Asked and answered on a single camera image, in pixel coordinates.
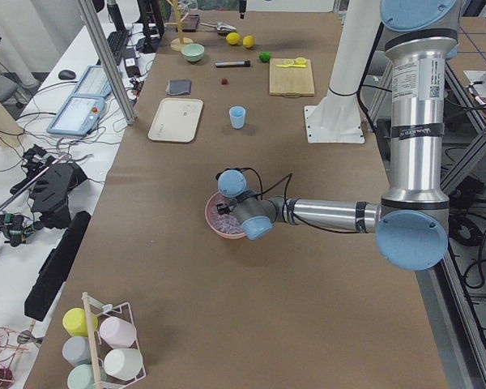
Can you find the light blue cup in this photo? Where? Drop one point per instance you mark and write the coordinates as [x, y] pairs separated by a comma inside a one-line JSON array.
[[237, 117]]

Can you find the wooden mug tree stand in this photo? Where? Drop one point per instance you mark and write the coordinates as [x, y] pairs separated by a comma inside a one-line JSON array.
[[181, 12]]

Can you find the white wire cup rack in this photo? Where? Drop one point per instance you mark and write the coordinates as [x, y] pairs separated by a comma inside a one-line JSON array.
[[96, 312]]

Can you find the pink bowl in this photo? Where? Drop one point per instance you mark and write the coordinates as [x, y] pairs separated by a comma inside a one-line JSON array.
[[217, 195]]

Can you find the white cup in rack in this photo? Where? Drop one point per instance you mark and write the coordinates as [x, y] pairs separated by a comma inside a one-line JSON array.
[[123, 363]]

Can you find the grey folded cloth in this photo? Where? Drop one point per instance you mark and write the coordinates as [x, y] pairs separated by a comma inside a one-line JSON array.
[[179, 87]]

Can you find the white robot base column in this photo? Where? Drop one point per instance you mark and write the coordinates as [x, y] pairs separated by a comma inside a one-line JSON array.
[[336, 119]]

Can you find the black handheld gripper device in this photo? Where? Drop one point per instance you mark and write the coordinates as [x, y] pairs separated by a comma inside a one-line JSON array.
[[48, 180]]

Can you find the black computer mouse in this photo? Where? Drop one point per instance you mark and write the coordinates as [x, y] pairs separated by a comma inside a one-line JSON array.
[[66, 75]]

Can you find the black keyboard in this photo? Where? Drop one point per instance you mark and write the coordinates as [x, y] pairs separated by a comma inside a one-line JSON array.
[[117, 43]]

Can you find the steel ice scoop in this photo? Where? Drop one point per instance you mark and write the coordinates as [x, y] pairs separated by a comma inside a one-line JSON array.
[[220, 27]]

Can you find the black long bar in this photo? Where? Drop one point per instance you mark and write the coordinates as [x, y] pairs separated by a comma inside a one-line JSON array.
[[56, 268]]

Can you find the pile of ice cubes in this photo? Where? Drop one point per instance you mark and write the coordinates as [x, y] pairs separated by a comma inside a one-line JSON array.
[[226, 223]]

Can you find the pink cup in rack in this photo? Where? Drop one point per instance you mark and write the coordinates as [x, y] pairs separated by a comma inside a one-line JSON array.
[[117, 332]]

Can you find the yellow cup in rack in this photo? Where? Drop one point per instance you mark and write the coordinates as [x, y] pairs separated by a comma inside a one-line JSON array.
[[74, 322]]

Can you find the blue teach pendant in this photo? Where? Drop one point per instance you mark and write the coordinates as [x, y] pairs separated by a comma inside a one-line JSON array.
[[93, 82], [78, 116]]

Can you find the dark brown tray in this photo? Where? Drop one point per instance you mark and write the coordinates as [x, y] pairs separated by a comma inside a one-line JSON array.
[[190, 23]]

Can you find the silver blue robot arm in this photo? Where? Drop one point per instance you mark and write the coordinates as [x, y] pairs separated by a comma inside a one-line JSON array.
[[411, 221]]

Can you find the mint green bowl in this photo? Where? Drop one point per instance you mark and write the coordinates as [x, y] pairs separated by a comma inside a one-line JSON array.
[[193, 52]]

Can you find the aluminium frame post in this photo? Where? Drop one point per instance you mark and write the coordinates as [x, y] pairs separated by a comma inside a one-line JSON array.
[[99, 41]]

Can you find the yellow plastic knife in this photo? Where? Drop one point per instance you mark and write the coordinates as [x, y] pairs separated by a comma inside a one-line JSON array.
[[290, 65]]

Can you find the steel muddler black tip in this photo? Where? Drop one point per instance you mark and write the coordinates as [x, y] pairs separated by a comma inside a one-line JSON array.
[[245, 63]]

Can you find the wooden cutting board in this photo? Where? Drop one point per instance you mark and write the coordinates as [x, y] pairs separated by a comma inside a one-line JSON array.
[[290, 82]]

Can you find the cream rabbit tray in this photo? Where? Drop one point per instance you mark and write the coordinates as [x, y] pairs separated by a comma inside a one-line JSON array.
[[176, 120]]

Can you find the grey cup in rack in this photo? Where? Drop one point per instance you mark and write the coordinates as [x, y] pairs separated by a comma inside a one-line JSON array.
[[76, 351]]

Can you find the green cup in rack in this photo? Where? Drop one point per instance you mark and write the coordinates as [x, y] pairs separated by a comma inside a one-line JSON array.
[[81, 377]]

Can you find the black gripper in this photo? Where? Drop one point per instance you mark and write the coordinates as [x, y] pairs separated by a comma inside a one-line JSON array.
[[223, 210]]

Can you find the green lime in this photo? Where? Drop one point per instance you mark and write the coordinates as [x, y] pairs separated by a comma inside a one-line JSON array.
[[264, 57]]

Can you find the yellow lemon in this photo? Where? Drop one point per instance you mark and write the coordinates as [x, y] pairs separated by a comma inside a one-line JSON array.
[[248, 42], [233, 38]]

